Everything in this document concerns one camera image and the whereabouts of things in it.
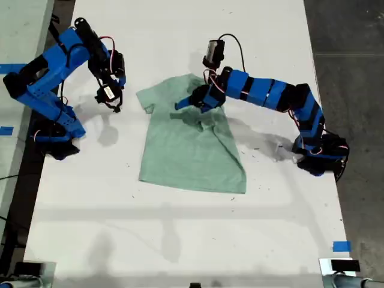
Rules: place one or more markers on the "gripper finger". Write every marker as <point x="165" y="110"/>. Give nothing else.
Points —
<point x="184" y="103"/>
<point x="121" y="82"/>

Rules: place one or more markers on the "pale green T-shirt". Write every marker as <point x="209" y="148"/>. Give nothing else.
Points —
<point x="186" y="156"/>

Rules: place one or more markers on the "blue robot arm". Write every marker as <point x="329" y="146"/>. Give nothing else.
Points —
<point x="48" y="84"/>
<point x="270" y="90"/>

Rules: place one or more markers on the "black stand leg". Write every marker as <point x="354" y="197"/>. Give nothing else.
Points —
<point x="54" y="21"/>

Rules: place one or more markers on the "long blue tape strip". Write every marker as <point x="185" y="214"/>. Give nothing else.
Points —
<point x="9" y="68"/>

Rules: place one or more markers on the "small black clamp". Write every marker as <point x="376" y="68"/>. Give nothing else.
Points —
<point x="195" y="285"/>

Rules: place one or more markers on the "square blue tape piece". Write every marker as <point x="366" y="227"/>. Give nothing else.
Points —
<point x="342" y="246"/>

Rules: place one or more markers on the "small black box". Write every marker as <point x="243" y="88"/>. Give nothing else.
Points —
<point x="345" y="265"/>
<point x="28" y="268"/>

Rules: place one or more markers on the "grey metal tube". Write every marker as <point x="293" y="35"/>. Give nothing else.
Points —
<point x="18" y="283"/>
<point x="345" y="282"/>

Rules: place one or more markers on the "black camera box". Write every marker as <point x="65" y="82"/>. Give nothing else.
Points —
<point x="108" y="93"/>
<point x="214" y="49"/>

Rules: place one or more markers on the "short black camera stalk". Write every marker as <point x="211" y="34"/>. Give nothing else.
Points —
<point x="210" y="63"/>
<point x="115" y="106"/>

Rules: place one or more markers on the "silver metal bracket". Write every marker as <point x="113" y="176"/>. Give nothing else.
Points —
<point x="49" y="276"/>
<point x="325" y="267"/>

